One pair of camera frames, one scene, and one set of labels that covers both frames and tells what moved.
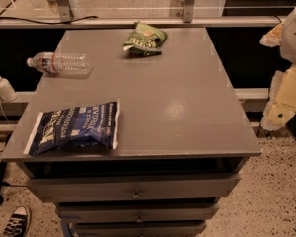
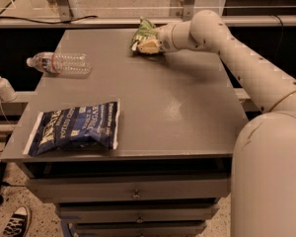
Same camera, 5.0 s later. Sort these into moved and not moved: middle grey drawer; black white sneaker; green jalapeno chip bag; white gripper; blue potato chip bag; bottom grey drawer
Moved: white gripper; green jalapeno chip bag
Not moved: middle grey drawer; black white sneaker; blue potato chip bag; bottom grey drawer
